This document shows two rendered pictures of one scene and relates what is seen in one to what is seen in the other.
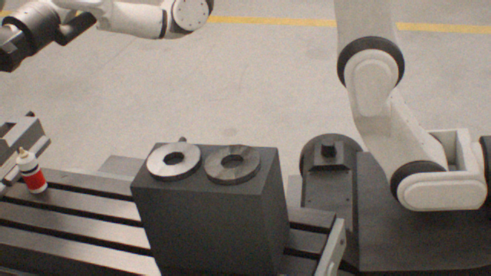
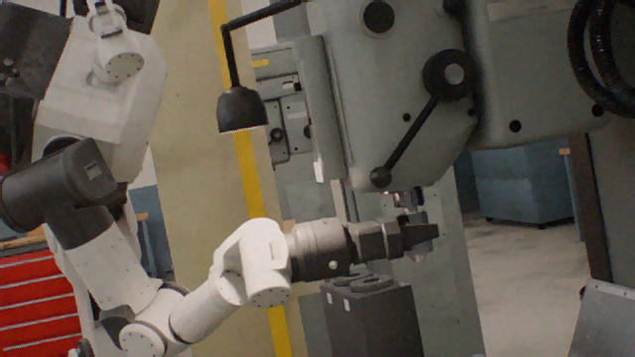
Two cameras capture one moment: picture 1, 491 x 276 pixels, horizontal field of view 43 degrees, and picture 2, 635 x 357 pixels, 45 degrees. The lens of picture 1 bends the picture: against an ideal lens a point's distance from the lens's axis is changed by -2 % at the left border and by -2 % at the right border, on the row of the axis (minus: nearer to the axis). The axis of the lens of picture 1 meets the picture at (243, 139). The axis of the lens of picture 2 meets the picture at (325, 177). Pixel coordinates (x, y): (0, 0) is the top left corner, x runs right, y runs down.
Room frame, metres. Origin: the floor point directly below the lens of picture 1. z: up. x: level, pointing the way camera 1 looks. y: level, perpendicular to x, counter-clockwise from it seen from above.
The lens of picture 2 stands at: (1.89, 1.24, 1.41)
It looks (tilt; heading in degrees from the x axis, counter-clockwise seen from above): 3 degrees down; 229
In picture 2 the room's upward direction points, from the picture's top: 11 degrees counter-clockwise
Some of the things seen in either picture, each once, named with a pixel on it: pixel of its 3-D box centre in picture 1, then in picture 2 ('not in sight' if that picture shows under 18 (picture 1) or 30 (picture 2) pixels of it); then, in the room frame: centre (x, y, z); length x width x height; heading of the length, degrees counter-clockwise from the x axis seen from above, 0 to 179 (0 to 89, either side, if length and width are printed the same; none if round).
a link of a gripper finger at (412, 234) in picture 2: not in sight; (419, 234); (1.06, 0.47, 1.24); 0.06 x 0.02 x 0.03; 145
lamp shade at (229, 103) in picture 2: not in sight; (240, 107); (1.24, 0.35, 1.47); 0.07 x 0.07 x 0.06
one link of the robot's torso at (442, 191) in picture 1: (437, 169); not in sight; (1.17, -0.46, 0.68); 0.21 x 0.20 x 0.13; 77
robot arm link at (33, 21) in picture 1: (12, 42); (355, 244); (1.11, 0.39, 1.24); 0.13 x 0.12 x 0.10; 55
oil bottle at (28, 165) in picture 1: (29, 168); not in sight; (1.10, 0.45, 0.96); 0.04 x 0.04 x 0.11
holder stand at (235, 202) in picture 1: (213, 205); (370, 324); (0.82, 0.07, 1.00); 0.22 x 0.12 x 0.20; 68
